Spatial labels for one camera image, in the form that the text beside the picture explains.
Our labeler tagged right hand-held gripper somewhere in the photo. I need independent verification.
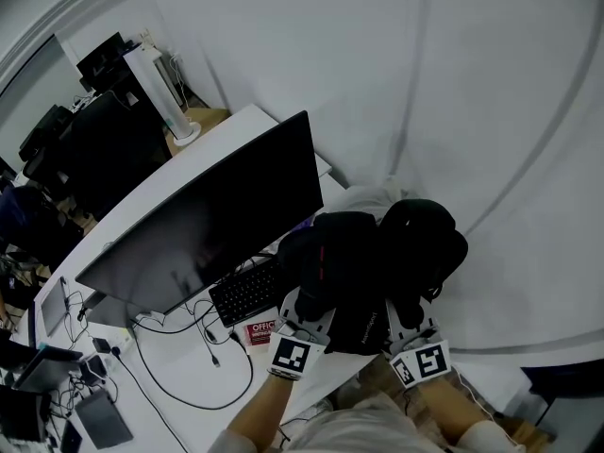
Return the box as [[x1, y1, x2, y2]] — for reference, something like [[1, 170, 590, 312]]
[[384, 297, 455, 390]]

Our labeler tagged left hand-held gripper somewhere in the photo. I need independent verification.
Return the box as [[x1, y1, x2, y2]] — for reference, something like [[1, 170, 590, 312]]
[[266, 286, 339, 383]]

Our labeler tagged black backpack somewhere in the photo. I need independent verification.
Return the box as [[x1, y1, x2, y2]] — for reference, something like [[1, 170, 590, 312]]
[[277, 198, 470, 356]]

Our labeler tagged person's right forearm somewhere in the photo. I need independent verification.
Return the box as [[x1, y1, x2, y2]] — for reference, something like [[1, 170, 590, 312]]
[[416, 373, 487, 447]]

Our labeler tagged person's left forearm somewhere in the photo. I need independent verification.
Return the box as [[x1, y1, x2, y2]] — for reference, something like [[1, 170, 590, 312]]
[[226, 373, 296, 453]]

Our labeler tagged red printed card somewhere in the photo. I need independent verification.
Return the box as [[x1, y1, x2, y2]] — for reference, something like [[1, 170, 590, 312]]
[[243, 319, 277, 347]]

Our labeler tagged black keyboard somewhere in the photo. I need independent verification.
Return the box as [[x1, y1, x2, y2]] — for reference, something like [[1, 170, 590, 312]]
[[208, 256, 285, 328]]

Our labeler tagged white table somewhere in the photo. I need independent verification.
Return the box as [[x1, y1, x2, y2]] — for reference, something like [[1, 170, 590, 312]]
[[8, 103, 394, 453]]

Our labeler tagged person's white shirt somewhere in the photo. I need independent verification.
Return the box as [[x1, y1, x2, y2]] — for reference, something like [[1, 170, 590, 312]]
[[211, 392, 526, 453]]

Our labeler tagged large black computer monitor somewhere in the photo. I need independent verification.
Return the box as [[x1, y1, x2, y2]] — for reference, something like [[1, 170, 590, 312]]
[[75, 109, 325, 344]]

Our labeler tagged white power strip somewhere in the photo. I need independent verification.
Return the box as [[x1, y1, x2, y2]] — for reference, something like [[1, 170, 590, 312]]
[[91, 328, 134, 363]]

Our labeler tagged light grey cloth bundle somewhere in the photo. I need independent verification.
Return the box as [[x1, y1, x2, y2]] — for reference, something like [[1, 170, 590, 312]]
[[337, 176, 412, 228]]

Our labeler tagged grey flat drive box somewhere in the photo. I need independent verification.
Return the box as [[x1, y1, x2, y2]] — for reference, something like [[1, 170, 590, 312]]
[[74, 388, 135, 453]]

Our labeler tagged grey tablet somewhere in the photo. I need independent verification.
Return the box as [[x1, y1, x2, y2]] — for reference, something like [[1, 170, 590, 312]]
[[39, 276, 71, 338]]

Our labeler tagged grey open laptop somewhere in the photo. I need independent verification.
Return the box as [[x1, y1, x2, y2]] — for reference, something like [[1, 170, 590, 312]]
[[10, 344, 85, 394]]

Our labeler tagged white tower fan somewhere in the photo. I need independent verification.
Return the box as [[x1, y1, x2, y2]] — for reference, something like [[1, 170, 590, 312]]
[[123, 46, 202, 147]]

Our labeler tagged small black background monitor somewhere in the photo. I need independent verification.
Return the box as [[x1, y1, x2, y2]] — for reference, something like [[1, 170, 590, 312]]
[[75, 31, 127, 85]]

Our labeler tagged thin white cable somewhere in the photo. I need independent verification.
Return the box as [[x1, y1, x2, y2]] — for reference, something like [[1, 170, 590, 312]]
[[448, 364, 497, 420]]

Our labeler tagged black usb cable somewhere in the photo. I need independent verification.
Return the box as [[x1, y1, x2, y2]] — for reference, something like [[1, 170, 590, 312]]
[[193, 298, 223, 369]]

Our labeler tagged long black power cable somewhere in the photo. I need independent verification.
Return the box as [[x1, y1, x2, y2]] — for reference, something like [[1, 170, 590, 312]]
[[107, 316, 255, 411]]

